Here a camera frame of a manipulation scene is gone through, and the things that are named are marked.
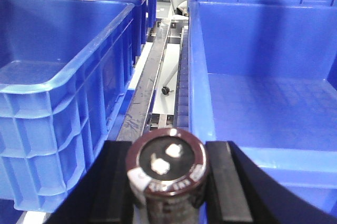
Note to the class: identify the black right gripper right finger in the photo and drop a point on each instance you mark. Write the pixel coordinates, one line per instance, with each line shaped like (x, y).
(238, 191)

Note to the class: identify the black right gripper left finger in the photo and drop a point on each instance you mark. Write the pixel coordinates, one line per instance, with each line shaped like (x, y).
(103, 195)

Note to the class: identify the brown cylindrical capacitor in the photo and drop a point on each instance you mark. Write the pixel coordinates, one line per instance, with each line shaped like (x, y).
(167, 169)

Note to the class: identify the blue open-front bin right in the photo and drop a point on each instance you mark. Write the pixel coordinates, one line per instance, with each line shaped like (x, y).
(263, 75)

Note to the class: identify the black roller track strip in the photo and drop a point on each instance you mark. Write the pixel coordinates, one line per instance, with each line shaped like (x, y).
(181, 110)

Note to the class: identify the blue crate near left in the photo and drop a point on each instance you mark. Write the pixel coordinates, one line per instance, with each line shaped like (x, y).
(65, 68)

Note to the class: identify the steel shelf divider rail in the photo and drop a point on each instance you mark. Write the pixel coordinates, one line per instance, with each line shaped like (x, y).
(136, 118)

